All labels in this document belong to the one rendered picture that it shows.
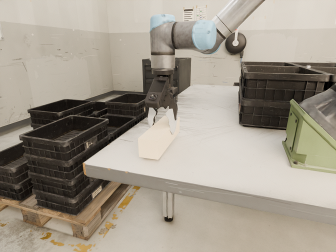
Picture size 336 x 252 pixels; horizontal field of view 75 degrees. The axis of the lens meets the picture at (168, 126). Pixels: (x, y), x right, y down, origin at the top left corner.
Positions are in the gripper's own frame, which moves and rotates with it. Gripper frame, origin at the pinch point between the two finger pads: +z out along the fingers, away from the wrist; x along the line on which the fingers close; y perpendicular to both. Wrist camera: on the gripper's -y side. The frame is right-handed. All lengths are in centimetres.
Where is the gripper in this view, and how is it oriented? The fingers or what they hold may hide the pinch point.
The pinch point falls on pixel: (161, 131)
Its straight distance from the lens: 74.5
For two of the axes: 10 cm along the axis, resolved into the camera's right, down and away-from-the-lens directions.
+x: -9.5, -1.0, 2.9
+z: 0.0, 9.4, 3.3
